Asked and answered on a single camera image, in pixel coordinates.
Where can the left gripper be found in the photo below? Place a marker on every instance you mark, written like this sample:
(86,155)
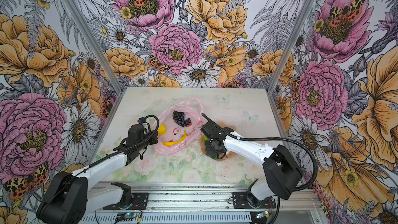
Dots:
(153,140)

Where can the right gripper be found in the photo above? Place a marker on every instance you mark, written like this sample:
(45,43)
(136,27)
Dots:
(209,151)

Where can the pink scalloped bowl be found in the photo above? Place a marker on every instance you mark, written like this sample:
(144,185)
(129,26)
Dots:
(216,154)

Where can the yellow lemon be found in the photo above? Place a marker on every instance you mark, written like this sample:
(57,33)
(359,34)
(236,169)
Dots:
(162,129)

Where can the yellow banana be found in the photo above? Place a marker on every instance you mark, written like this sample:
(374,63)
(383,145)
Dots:
(171,143)

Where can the pink plastic bag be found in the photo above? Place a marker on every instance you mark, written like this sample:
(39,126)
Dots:
(192,108)

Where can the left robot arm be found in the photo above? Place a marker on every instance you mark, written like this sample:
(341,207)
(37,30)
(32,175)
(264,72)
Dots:
(71,196)

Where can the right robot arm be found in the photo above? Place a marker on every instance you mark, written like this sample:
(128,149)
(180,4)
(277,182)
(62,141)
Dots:
(282,173)

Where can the black grape bunch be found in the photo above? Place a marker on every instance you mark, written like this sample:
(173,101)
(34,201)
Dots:
(180,119)

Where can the left green circuit board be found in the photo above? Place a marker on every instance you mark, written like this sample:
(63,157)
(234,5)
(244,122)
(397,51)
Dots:
(125,217)

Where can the green circuit board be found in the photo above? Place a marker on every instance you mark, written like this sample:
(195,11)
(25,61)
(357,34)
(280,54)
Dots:
(125,217)
(263,214)

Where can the right green circuit board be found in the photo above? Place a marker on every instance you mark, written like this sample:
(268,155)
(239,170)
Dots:
(263,214)

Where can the aluminium front rail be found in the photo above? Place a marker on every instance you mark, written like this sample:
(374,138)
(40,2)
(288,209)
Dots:
(212,205)

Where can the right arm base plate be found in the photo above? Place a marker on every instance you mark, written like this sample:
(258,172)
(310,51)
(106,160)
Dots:
(244,200)

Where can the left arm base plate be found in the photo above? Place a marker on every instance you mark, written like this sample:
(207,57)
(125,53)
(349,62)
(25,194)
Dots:
(137,201)

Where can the left aluminium frame post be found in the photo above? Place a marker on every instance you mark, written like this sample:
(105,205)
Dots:
(80,21)

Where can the aluminium frame post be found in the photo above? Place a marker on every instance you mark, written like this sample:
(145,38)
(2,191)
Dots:
(80,21)
(302,16)

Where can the right aluminium frame post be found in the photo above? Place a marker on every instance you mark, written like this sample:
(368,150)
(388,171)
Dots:
(302,16)

